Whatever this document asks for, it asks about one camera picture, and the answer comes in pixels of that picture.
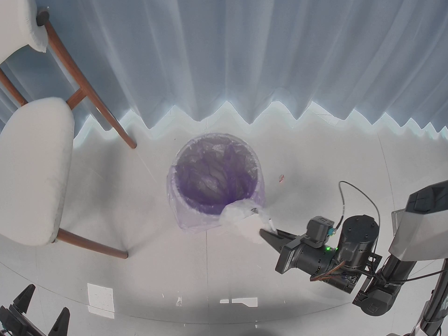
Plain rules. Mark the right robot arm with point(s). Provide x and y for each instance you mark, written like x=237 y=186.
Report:
x=360 y=240

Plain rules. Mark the white padded wooden chair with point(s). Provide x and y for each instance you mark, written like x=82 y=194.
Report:
x=35 y=152

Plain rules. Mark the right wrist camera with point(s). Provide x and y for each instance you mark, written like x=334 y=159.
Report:
x=318 y=229

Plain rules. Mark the white trash bin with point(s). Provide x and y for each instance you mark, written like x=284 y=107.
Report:
x=183 y=215

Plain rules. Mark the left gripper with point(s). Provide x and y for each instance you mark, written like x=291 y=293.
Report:
x=14 y=324

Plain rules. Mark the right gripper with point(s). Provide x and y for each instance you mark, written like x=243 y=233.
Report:
x=308 y=257

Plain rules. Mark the purple plastic bag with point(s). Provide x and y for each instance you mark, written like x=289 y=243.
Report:
x=210 y=184

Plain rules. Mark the clear plastic wrapper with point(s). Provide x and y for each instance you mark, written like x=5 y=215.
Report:
x=241 y=222

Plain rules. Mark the pale blue curtain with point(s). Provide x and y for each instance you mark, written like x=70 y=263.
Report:
x=245 y=47

